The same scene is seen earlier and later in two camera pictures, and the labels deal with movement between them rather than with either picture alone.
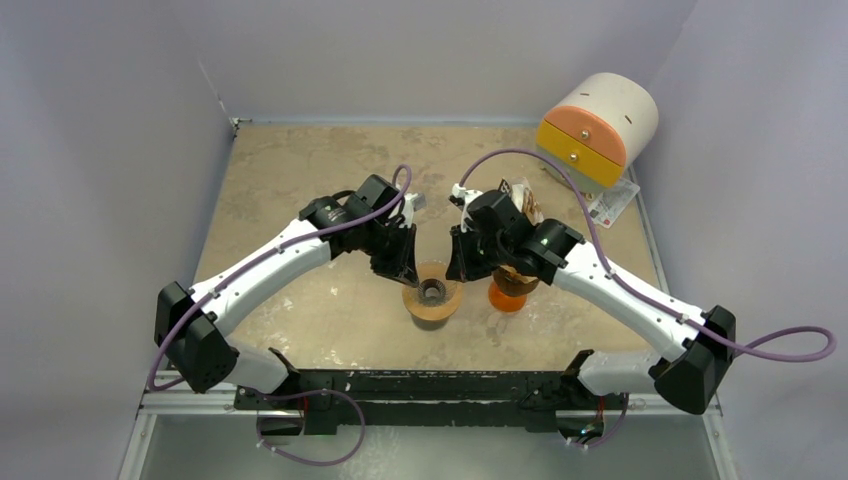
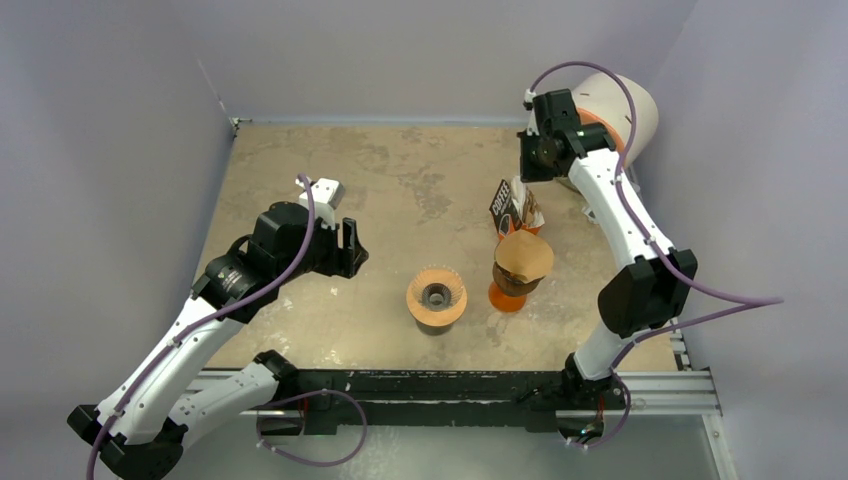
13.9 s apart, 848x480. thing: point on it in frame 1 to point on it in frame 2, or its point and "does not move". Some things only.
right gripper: (460, 245) to (536, 168)
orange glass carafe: (509, 304) does not move
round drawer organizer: (597, 127) does not move
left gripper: (402, 267) to (340, 261)
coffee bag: (523, 196) does not move
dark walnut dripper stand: (510, 284) does not move
